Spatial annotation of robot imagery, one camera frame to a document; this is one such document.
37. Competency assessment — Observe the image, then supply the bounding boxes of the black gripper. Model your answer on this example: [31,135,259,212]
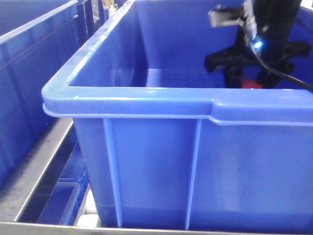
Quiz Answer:
[204,0,311,89]

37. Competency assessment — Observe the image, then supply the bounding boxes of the red cube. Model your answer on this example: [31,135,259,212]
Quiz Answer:
[242,78,264,89]

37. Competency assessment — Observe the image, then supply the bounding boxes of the large blue target crate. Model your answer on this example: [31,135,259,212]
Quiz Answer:
[42,0,313,234]

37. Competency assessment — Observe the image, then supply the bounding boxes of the blue crate left neighbour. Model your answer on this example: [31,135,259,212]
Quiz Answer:
[0,0,85,184]

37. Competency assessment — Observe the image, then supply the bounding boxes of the black cable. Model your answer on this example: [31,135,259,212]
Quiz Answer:
[251,46,313,93]

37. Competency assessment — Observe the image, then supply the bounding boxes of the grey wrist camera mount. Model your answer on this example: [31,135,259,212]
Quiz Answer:
[208,5,244,27]

